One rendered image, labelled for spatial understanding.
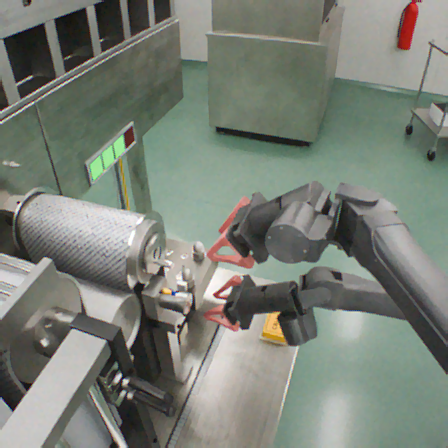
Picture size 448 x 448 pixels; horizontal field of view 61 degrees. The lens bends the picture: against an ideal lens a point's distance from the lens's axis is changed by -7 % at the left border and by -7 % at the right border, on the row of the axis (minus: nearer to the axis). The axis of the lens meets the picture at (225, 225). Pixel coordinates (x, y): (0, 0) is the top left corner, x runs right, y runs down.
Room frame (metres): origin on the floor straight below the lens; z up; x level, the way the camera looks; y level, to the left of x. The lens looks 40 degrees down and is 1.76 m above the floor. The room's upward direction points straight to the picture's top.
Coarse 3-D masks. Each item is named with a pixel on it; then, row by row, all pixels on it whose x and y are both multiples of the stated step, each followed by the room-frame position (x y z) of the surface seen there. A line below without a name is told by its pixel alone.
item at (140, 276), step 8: (152, 224) 0.54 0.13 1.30; (160, 224) 0.56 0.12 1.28; (144, 232) 0.51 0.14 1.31; (152, 232) 0.53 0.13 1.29; (160, 232) 0.56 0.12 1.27; (136, 240) 0.50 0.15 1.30; (144, 240) 0.50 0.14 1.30; (136, 248) 0.49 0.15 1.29; (136, 256) 0.48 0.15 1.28; (136, 264) 0.47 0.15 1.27; (136, 272) 0.47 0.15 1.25; (144, 272) 0.49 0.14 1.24; (136, 280) 0.47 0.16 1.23; (144, 280) 0.48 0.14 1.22
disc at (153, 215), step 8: (144, 216) 0.53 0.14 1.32; (152, 216) 0.56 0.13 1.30; (160, 216) 0.58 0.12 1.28; (136, 224) 0.51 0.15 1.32; (144, 224) 0.53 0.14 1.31; (136, 232) 0.50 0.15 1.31; (128, 248) 0.48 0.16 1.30; (128, 256) 0.47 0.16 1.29; (128, 264) 0.46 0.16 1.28; (128, 272) 0.46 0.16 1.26; (128, 280) 0.46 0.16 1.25; (136, 288) 0.47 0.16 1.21
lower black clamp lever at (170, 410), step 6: (138, 396) 0.20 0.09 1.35; (144, 396) 0.20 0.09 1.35; (150, 396) 0.20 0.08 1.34; (144, 402) 0.19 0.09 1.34; (150, 402) 0.20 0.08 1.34; (156, 402) 0.20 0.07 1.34; (156, 408) 0.19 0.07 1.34; (162, 408) 0.19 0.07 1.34; (168, 408) 0.19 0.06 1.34; (174, 408) 0.19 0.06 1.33; (168, 414) 0.19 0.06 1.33; (174, 414) 0.19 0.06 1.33
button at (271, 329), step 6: (276, 312) 0.64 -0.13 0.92; (270, 318) 0.62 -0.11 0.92; (264, 324) 0.60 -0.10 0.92; (270, 324) 0.60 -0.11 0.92; (276, 324) 0.60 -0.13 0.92; (264, 330) 0.58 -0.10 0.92; (270, 330) 0.58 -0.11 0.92; (276, 330) 0.58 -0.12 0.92; (264, 336) 0.58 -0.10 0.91; (270, 336) 0.57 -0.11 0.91; (276, 336) 0.57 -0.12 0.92; (282, 336) 0.56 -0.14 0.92
